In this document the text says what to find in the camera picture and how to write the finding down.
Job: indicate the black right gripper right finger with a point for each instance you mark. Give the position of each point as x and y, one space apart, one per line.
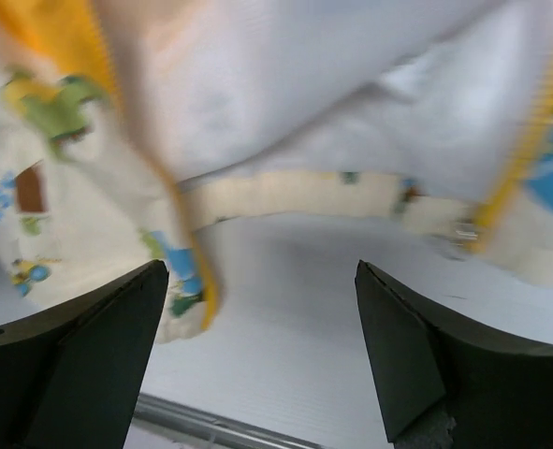
444 380

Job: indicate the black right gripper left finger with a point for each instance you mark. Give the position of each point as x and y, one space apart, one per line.
70 375

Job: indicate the cream dinosaur print baby jacket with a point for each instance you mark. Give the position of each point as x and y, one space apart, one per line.
127 125

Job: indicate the aluminium front table rail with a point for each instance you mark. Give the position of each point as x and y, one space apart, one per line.
211 427

